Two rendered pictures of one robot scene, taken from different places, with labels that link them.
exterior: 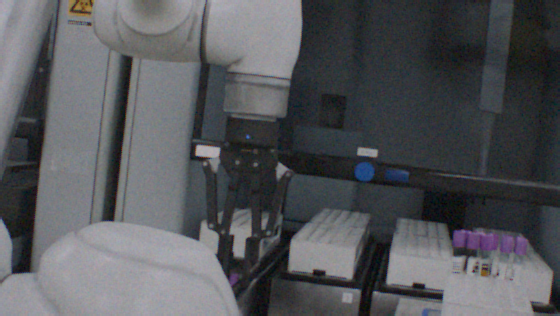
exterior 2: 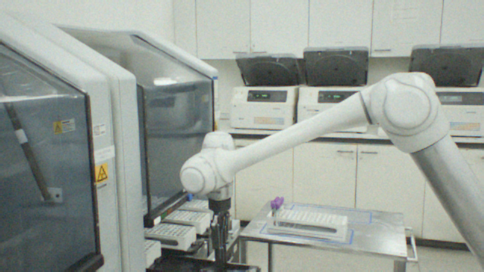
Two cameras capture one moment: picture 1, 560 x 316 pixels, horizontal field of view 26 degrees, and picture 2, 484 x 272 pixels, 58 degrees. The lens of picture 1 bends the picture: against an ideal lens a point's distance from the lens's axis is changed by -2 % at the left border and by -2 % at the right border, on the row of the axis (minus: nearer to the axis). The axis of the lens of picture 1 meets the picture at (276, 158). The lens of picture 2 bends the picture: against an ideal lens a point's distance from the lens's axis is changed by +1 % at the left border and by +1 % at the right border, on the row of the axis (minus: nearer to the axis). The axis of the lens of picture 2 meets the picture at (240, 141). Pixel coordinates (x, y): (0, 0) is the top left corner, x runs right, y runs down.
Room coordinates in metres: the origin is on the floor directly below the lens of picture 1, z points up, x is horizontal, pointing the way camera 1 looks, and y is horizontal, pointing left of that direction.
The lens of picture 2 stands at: (1.39, 1.34, 1.47)
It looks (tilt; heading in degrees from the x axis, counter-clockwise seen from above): 10 degrees down; 280
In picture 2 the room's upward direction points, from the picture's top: 1 degrees counter-clockwise
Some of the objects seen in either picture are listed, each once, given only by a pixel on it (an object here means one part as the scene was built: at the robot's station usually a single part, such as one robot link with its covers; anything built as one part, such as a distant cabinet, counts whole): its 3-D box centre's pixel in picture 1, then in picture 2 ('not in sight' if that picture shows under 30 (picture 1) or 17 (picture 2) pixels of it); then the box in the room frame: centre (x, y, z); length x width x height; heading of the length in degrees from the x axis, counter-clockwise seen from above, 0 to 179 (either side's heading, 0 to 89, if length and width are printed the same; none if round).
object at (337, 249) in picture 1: (328, 252); (154, 236); (1.98, -0.10, 0.83); 0.30 x 0.10 x 0.06; 174
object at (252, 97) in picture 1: (256, 98); (219, 188); (1.70, 0.04, 1.07); 0.09 x 0.09 x 0.06
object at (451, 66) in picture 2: not in sight; (444, 88); (0.40, -2.39, 1.25); 0.62 x 0.56 x 0.69; 83
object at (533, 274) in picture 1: (511, 275); (187, 209); (1.95, -0.41, 0.83); 0.30 x 0.10 x 0.06; 174
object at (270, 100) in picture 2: not in sight; (268, 90); (1.83, -2.55, 1.22); 0.62 x 0.56 x 0.64; 82
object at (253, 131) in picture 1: (249, 150); (219, 210); (1.70, 0.04, 1.00); 0.08 x 0.07 x 0.09; 84
